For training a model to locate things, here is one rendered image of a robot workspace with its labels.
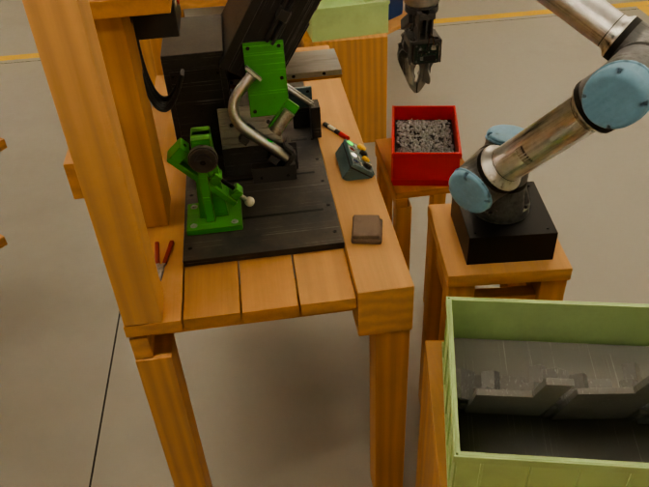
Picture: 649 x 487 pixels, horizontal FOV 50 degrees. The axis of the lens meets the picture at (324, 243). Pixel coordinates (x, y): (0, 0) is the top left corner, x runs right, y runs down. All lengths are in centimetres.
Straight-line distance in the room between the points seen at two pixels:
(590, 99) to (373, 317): 72
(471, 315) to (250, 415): 120
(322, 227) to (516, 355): 61
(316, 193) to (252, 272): 36
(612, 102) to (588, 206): 227
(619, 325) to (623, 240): 181
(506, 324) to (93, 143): 96
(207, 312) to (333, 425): 98
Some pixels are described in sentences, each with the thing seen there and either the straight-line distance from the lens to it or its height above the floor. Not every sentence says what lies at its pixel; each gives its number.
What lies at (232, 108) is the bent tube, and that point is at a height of 112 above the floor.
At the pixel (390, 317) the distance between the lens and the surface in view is 174.
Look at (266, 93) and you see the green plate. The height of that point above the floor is 113.
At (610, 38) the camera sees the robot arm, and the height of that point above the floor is 147.
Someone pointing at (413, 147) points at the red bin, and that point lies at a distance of 224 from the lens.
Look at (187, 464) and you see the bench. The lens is 212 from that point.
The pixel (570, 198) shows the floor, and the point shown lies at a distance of 368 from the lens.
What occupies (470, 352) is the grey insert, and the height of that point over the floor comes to 85.
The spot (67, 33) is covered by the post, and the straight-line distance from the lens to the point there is 133.
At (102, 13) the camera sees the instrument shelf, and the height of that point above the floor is 151.
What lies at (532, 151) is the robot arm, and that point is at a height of 125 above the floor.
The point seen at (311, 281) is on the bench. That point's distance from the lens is 173.
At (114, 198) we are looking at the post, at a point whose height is 124.
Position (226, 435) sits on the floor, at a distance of 255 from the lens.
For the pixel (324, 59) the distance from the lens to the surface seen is 224.
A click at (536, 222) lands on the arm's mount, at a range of 186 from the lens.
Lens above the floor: 202
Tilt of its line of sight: 38 degrees down
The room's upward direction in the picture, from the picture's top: 3 degrees counter-clockwise
